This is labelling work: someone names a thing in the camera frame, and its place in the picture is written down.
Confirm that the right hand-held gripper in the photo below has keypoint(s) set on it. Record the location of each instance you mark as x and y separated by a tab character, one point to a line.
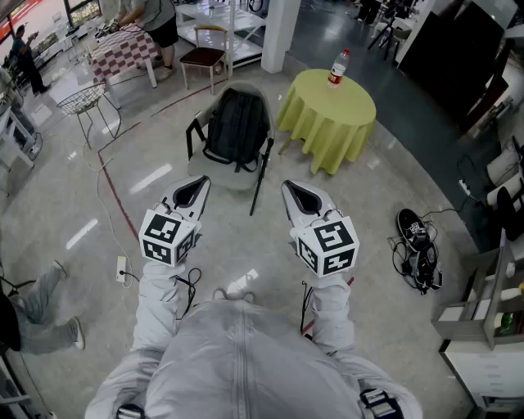
327	245

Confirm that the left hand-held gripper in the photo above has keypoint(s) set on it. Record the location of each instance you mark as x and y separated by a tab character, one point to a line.
168	239

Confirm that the grey armchair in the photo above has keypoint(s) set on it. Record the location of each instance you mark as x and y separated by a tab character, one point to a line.
229	174

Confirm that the black backpack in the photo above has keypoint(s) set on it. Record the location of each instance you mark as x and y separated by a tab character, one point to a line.
237	122

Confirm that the person's right forearm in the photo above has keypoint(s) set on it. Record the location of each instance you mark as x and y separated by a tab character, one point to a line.
329	311

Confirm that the person's left forearm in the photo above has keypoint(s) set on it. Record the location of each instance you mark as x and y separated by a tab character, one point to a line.
157	303

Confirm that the wooden chair with dark seat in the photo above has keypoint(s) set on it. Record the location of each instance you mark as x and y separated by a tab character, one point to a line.
202	57

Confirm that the person's left white shoe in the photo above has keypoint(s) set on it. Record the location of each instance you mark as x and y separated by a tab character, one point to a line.
219	294

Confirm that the person's white shoe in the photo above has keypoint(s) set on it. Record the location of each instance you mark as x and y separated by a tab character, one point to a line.
219	294
248	296

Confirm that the person's right white shoe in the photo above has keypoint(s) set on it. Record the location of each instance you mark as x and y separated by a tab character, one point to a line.
248	296

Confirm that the black board with white print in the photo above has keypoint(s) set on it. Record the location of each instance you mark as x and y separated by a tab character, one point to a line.
411	227

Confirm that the clear water bottle red label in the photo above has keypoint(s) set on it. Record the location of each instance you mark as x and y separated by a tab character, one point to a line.
338	69

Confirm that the red checkered cloth table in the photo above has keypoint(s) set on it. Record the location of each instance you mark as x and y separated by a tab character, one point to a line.
123	53

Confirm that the small white power strip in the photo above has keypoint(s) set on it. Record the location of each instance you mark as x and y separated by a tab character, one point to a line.
464	186

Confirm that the white square pillar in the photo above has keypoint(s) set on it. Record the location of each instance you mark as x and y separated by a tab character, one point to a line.
280	37

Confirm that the person's grey jacket torso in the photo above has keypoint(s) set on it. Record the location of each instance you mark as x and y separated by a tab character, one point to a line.
245	360

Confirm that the black tripod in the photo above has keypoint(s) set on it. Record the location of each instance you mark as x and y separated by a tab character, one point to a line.
385	34

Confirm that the white side table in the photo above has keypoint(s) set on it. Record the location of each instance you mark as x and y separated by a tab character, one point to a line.
12	143

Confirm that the large black panel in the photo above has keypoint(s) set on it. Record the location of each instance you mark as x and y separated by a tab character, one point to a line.
446	61

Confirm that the white roll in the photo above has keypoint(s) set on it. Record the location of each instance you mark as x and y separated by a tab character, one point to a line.
505	165
507	192

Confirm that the grey open shelf unit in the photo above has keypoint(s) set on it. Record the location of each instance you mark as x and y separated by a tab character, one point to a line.
487	294

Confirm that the green bottle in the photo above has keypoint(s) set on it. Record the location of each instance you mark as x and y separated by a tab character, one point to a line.
507	323

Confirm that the white drawer cabinet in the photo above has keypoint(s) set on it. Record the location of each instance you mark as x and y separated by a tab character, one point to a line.
487	372

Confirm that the white frame shelf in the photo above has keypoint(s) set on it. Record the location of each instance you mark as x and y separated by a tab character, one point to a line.
241	24

